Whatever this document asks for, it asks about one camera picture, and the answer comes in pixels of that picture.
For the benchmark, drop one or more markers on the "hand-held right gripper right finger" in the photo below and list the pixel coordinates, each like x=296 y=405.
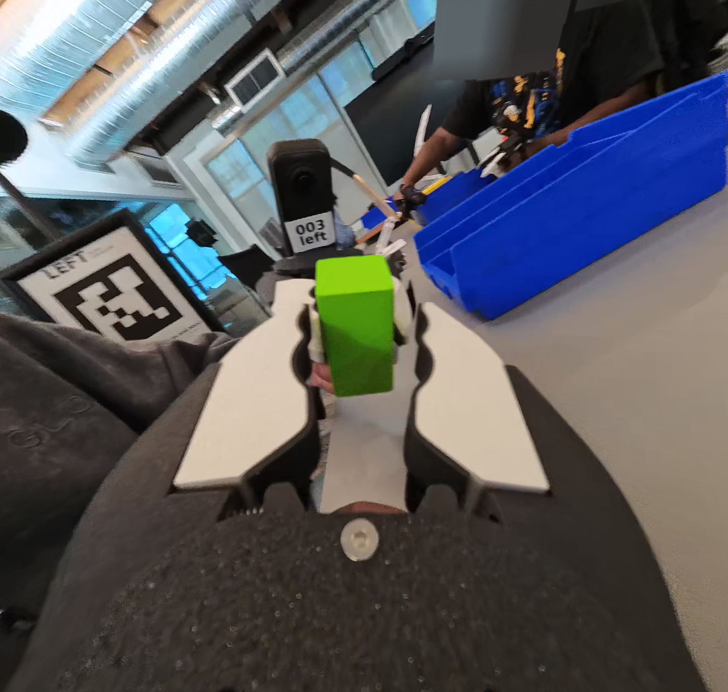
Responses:
x=478 y=414

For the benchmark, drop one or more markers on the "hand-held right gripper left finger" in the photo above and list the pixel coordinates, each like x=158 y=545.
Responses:
x=248 y=414

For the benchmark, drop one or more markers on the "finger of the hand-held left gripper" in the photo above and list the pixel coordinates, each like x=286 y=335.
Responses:
x=402 y=311

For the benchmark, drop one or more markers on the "long green wooden block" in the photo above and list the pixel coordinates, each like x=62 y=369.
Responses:
x=357 y=326

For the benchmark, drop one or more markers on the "person's left hand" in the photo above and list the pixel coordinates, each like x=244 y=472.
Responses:
x=322 y=379

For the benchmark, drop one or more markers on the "white air vent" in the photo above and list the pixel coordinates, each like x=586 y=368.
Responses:
x=256 y=78

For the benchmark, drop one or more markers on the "black monitor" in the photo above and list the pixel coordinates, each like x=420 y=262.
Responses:
x=398 y=112

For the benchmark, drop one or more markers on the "yellow plastic bin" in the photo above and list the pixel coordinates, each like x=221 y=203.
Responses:
x=438 y=180

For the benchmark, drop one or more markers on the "printed marker board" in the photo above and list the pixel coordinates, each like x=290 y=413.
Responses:
x=102 y=288

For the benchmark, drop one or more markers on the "black round stand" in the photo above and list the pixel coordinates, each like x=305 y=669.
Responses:
x=17 y=169

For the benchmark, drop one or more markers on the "silver ventilation duct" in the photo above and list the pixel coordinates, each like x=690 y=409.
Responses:
x=148 y=33

